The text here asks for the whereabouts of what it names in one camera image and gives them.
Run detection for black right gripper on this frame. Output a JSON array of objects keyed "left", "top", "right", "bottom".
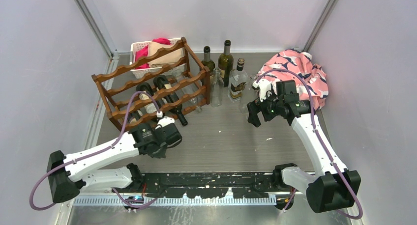
[{"left": 247, "top": 87, "right": 284, "bottom": 127}]

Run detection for dark bottle cream label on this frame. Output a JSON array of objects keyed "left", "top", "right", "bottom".
[{"left": 136, "top": 83, "right": 165, "bottom": 118}]

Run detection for dark bottle white label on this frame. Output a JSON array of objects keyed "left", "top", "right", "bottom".
[{"left": 153, "top": 75, "right": 188, "bottom": 126}]

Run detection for dark bottle brown label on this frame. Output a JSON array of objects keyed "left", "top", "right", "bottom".
[{"left": 127, "top": 110, "right": 143, "bottom": 123}]

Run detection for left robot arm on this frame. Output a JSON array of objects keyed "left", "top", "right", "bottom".
[{"left": 47, "top": 119, "right": 182, "bottom": 203}]

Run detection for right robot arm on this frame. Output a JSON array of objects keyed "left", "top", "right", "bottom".
[{"left": 247, "top": 79, "right": 361, "bottom": 213}]

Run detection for clear bottle with dark cap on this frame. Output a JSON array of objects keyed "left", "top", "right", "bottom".
[{"left": 228, "top": 58, "right": 248, "bottom": 102}]

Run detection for small clear glass bottle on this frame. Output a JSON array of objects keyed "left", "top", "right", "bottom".
[{"left": 210, "top": 68, "right": 224, "bottom": 107}]

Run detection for wooden wine rack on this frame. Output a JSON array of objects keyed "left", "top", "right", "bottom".
[{"left": 92, "top": 37, "right": 210, "bottom": 132}]

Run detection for dark green bottle far back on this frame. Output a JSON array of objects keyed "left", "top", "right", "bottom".
[{"left": 218, "top": 40, "right": 234, "bottom": 87}]

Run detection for dark green bottle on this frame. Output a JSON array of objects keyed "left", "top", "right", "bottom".
[
  {"left": 218, "top": 40, "right": 234, "bottom": 87},
  {"left": 201, "top": 46, "right": 215, "bottom": 86}
]

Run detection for dark green bottle far left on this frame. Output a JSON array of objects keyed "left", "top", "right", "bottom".
[{"left": 201, "top": 46, "right": 215, "bottom": 86}]

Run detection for pink shark print cloth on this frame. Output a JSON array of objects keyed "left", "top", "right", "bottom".
[{"left": 256, "top": 49, "right": 329, "bottom": 110}]

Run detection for white plastic basket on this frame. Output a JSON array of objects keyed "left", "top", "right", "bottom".
[{"left": 130, "top": 38, "right": 186, "bottom": 80}]

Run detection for red cloth in basket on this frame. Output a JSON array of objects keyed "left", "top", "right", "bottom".
[{"left": 135, "top": 38, "right": 170, "bottom": 69}]

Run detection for beige folded cloth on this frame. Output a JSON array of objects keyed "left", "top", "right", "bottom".
[{"left": 147, "top": 41, "right": 185, "bottom": 68}]

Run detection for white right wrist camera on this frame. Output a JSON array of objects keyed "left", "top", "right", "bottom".
[{"left": 253, "top": 79, "right": 276, "bottom": 102}]

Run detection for aluminium frame rail front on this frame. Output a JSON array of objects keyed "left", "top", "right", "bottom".
[{"left": 61, "top": 173, "right": 357, "bottom": 207}]

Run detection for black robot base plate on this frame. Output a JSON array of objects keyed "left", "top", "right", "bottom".
[{"left": 116, "top": 172, "right": 292, "bottom": 199}]

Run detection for aluminium corner post right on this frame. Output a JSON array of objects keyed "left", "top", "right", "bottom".
[{"left": 303, "top": 0, "right": 338, "bottom": 52}]

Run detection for aluminium corner post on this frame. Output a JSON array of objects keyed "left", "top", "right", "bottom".
[
  {"left": 303, "top": 0, "right": 338, "bottom": 52},
  {"left": 74, "top": 0, "right": 115, "bottom": 58}
]

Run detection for aluminium corner post left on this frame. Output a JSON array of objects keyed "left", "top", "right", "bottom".
[{"left": 74, "top": 0, "right": 115, "bottom": 58}]

